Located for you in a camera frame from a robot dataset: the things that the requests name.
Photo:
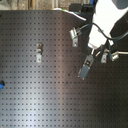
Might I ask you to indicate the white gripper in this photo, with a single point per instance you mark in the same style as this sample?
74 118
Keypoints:
96 39

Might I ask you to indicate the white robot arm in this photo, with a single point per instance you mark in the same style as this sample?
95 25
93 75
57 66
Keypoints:
107 13

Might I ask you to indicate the black perforated breadboard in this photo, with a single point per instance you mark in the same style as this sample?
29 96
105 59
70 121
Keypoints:
50 94

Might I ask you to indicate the metal cable clip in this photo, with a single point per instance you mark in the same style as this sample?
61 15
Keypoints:
39 51
104 56
115 56
74 36

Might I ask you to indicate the metal cable clip far right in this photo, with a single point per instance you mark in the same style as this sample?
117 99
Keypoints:
115 56

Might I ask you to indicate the metal cable clip top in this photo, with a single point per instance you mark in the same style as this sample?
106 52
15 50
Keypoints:
74 36

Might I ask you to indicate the metal cable clip left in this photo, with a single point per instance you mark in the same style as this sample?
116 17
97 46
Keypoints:
39 51

